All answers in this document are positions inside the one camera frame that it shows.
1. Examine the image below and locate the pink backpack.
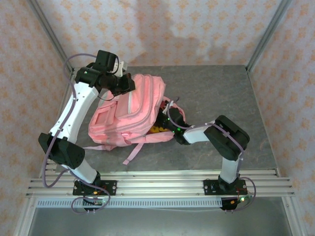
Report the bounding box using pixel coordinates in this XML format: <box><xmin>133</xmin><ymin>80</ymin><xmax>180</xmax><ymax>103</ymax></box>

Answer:
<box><xmin>83</xmin><ymin>73</ymin><xmax>187</xmax><ymax>165</ymax></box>

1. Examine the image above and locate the grey metal lower panel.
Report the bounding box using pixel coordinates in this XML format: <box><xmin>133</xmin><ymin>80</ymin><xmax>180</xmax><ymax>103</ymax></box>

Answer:
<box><xmin>27</xmin><ymin>207</ymin><xmax>293</xmax><ymax>236</ymax></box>

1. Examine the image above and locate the aluminium side rail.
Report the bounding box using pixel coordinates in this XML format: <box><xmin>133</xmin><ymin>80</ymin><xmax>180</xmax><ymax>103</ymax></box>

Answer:
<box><xmin>39</xmin><ymin>68</ymin><xmax>81</xmax><ymax>177</ymax></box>

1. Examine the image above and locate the aluminium corner post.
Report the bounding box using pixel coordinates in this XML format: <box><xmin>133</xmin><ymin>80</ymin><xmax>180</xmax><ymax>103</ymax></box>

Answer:
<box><xmin>246</xmin><ymin>0</ymin><xmax>293</xmax><ymax>72</ymax></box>
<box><xmin>26</xmin><ymin>0</ymin><xmax>75</xmax><ymax>74</ymax></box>

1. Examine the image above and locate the aluminium rail frame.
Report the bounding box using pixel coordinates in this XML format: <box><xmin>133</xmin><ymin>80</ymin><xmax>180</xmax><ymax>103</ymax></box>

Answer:
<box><xmin>26</xmin><ymin>168</ymin><xmax>295</xmax><ymax>199</ymax></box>

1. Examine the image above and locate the white slotted cable duct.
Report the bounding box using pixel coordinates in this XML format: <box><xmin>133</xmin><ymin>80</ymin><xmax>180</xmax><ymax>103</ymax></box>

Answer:
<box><xmin>36</xmin><ymin>198</ymin><xmax>223</xmax><ymax>208</ymax></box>

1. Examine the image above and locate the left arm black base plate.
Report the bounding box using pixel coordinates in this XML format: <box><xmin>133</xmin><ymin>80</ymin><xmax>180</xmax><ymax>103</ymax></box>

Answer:
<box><xmin>73</xmin><ymin>180</ymin><xmax>118</xmax><ymax>197</ymax></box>

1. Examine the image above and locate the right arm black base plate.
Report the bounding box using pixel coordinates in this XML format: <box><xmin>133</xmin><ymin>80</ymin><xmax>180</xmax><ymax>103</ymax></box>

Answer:
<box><xmin>203</xmin><ymin>178</ymin><xmax>248</xmax><ymax>196</ymax></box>

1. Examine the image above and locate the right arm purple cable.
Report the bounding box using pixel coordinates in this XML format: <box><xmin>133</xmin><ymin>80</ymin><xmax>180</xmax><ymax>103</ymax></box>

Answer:
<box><xmin>166</xmin><ymin>99</ymin><xmax>258</xmax><ymax>214</ymax></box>

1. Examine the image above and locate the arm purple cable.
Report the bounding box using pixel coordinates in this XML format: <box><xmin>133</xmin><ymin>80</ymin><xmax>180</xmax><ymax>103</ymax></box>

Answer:
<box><xmin>166</xmin><ymin>99</ymin><xmax>258</xmax><ymax>214</ymax></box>
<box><xmin>43</xmin><ymin>53</ymin><xmax>112</xmax><ymax>215</ymax></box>

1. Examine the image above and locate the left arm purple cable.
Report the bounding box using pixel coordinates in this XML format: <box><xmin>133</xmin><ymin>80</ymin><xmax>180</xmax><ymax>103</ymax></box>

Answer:
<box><xmin>43</xmin><ymin>53</ymin><xmax>112</xmax><ymax>215</ymax></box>

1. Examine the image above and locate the aluminium frame leg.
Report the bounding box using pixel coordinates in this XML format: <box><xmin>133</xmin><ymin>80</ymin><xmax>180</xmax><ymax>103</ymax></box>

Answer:
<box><xmin>282</xmin><ymin>196</ymin><xmax>308</xmax><ymax>236</ymax></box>
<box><xmin>13</xmin><ymin>198</ymin><xmax>37</xmax><ymax>236</ymax></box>

